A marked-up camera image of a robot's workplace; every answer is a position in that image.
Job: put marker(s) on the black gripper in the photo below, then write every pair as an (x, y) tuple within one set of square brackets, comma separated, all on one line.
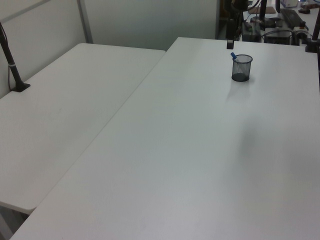
[(238, 5)]

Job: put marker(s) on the blue and white marker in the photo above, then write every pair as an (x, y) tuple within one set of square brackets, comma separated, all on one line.
[(234, 56)]

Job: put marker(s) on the grey device with green part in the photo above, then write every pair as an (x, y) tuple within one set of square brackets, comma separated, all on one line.
[(251, 31)]

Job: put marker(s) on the black monitor stand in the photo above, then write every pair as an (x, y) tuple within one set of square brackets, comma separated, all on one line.
[(263, 15)]

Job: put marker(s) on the black mesh pen cup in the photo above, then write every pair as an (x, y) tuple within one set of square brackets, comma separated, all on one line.
[(242, 68)]

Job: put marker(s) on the grey control box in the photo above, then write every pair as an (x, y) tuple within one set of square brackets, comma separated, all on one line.
[(278, 36)]

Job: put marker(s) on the black keyboard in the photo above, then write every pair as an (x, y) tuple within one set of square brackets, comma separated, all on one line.
[(293, 17)]

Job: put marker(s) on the white and blue box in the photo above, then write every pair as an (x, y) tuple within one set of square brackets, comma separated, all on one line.
[(288, 3)]

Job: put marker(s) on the black clamped camera pole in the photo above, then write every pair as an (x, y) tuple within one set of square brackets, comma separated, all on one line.
[(313, 37)]

